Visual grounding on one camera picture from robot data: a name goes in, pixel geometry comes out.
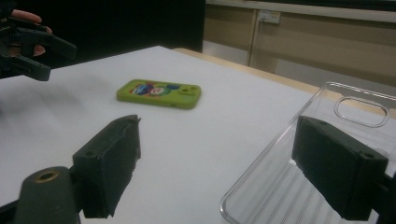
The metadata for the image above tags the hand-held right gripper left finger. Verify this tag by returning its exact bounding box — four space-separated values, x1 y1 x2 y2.
72 114 142 218

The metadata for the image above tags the clear plastic tray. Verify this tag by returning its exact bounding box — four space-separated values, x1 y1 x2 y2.
219 81 396 224

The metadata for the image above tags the white paper sheet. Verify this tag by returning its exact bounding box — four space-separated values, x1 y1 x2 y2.
0 46 396 224

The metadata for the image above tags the green cartoon print phone case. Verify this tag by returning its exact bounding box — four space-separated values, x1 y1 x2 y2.
116 78 203 111

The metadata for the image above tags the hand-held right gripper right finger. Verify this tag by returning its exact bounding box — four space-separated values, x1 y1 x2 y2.
291 115 389 222

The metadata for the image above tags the white wall socket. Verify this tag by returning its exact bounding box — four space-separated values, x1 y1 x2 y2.
257 9 282 25

